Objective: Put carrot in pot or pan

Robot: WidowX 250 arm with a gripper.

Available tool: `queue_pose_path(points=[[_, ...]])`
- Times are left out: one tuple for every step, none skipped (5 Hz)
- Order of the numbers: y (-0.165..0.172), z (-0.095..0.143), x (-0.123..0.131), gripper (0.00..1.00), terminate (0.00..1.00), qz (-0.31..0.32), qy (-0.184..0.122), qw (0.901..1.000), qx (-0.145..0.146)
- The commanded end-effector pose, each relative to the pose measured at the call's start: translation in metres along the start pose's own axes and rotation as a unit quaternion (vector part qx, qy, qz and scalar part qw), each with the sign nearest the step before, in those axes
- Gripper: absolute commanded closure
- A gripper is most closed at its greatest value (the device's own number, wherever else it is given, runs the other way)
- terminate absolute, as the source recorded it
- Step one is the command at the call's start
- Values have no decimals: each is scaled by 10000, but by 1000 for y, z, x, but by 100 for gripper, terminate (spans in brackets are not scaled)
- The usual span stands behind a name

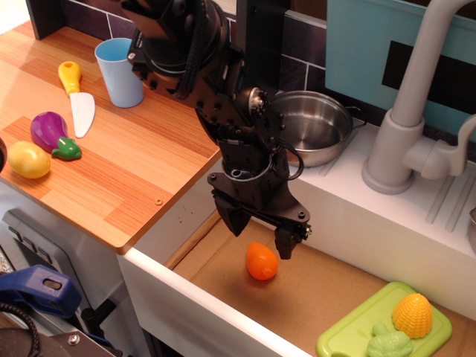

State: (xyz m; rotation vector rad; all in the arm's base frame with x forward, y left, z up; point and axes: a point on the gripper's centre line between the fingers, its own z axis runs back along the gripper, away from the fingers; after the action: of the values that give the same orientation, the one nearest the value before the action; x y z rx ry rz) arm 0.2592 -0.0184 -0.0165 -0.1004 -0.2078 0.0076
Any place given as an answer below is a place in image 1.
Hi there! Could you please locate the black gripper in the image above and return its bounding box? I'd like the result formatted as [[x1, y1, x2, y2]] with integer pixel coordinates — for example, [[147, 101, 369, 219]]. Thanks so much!
[[208, 155, 311, 260]]

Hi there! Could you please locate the orange toy carrot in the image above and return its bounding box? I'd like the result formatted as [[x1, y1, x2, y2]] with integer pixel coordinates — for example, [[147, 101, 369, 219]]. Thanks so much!
[[245, 242, 279, 281]]

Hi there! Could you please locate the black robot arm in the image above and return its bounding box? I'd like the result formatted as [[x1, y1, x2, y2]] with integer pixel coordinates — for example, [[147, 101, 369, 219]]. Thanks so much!
[[121, 1, 311, 260]]

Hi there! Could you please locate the stainless steel pot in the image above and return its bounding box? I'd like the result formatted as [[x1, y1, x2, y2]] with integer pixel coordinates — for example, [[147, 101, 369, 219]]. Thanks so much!
[[271, 91, 367, 167]]

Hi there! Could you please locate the green plastic cutting board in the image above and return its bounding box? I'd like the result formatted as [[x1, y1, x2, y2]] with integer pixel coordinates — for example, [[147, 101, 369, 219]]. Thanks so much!
[[315, 281, 452, 356]]

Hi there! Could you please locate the grey toy faucet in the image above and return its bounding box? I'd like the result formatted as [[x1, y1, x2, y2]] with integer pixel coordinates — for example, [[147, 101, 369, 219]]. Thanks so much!
[[361, 1, 475, 194]]

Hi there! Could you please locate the light green toy broccoli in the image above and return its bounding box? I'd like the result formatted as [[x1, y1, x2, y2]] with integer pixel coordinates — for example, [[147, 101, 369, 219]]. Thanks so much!
[[367, 322, 414, 357]]

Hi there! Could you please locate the yellow toy corn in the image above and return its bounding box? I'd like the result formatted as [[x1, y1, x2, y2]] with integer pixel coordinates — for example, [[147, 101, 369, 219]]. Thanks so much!
[[392, 293, 434, 339]]

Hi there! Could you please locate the light blue plastic cup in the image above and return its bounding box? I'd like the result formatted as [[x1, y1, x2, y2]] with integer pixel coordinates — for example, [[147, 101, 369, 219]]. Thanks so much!
[[94, 38, 144, 109]]

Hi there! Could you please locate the blue clamp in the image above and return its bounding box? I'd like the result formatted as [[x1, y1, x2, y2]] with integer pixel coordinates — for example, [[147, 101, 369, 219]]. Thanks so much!
[[1, 265, 82, 318]]

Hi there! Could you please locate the grey toy oven front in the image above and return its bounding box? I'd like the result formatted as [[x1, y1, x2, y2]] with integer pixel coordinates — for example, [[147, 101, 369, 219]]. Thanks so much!
[[1, 210, 123, 356]]

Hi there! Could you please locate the purple toy eggplant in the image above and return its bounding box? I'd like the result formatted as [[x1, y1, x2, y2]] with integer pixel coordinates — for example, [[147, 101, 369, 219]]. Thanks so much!
[[30, 112, 83, 161]]

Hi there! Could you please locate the yellow toy potato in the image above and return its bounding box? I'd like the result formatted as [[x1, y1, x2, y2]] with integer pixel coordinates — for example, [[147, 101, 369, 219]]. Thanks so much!
[[7, 141, 51, 179]]

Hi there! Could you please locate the black vertical post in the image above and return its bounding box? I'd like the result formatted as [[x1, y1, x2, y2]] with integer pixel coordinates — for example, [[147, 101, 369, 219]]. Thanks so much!
[[236, 0, 291, 96]]

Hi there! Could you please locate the yellow handled toy knife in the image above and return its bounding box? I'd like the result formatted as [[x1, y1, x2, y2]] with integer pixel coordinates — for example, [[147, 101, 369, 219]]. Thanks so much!
[[58, 61, 96, 138]]

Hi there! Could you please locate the black braided cable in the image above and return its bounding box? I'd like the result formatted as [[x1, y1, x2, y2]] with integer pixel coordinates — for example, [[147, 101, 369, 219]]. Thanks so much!
[[0, 301, 42, 357]]

